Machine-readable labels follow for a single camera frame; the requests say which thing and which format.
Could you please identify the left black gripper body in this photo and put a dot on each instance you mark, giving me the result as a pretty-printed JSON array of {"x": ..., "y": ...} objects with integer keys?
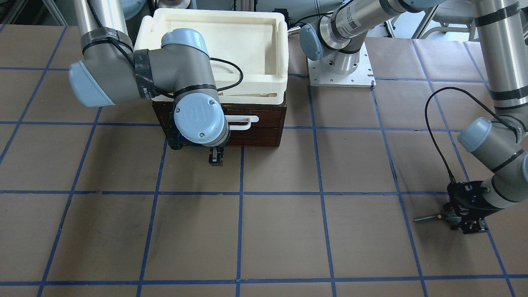
[{"x": 471, "y": 203}]

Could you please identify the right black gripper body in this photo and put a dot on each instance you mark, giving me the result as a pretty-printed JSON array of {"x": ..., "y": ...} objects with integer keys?
[{"x": 215, "y": 157}]

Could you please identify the grey office chair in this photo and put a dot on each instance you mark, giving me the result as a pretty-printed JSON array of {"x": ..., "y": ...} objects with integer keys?
[{"x": 453, "y": 16}]

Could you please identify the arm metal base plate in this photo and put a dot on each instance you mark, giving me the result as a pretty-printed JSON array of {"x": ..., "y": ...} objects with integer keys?
[{"x": 342, "y": 70}]

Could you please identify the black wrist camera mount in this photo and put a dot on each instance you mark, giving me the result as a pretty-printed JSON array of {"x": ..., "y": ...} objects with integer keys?
[{"x": 172, "y": 135}]

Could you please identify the wooden drawer with white handle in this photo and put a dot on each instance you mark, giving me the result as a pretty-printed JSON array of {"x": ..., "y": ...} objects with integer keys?
[{"x": 254, "y": 118}]

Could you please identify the white plastic tray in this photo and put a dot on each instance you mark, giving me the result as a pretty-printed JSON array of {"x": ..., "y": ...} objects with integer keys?
[{"x": 257, "y": 42}]

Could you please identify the orange grey handled scissors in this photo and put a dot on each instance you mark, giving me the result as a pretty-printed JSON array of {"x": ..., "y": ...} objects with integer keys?
[{"x": 438, "y": 217}]

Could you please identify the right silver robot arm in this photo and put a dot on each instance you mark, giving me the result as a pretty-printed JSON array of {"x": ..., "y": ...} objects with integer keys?
[{"x": 113, "y": 72}]

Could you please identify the dark brown wooden cabinet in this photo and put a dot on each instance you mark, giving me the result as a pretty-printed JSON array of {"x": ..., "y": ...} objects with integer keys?
[{"x": 242, "y": 135}]

